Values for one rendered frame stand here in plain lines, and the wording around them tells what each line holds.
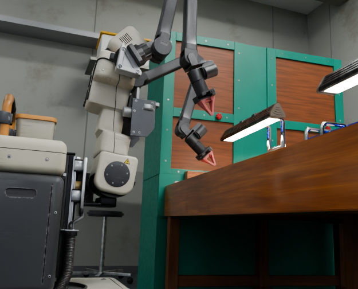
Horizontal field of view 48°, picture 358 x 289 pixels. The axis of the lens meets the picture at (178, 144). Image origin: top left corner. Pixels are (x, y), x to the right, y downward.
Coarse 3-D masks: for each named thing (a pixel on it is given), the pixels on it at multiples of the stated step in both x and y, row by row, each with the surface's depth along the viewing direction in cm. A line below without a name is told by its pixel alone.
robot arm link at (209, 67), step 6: (192, 54) 164; (192, 60) 164; (210, 60) 169; (192, 66) 164; (198, 66) 169; (204, 66) 168; (210, 66) 168; (216, 66) 168; (210, 72) 167; (216, 72) 169; (204, 78) 169
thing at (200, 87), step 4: (200, 80) 165; (204, 80) 167; (192, 84) 167; (196, 84) 165; (200, 84) 164; (204, 84) 165; (196, 88) 165; (200, 88) 164; (204, 88) 165; (212, 88) 163; (196, 92) 166; (200, 92) 164; (204, 92) 162; (196, 96) 166; (200, 96) 164; (204, 96) 166
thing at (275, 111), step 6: (270, 108) 188; (276, 108) 185; (258, 114) 200; (264, 114) 190; (270, 114) 184; (276, 114) 184; (282, 114) 185; (246, 120) 213; (252, 120) 202; (258, 120) 194; (234, 126) 229; (240, 126) 217; (246, 126) 207; (228, 132) 233; (234, 132) 222; (252, 132) 217; (222, 138) 238
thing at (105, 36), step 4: (100, 32) 392; (104, 32) 391; (108, 32) 392; (100, 36) 398; (104, 36) 391; (108, 36) 393; (112, 36) 394; (100, 40) 396; (104, 40) 391; (108, 40) 392; (148, 40) 404; (100, 44) 392; (104, 44) 390; (96, 48) 427; (100, 48) 390; (104, 48) 389; (96, 56) 425; (148, 60) 402; (144, 64) 400; (148, 64) 402
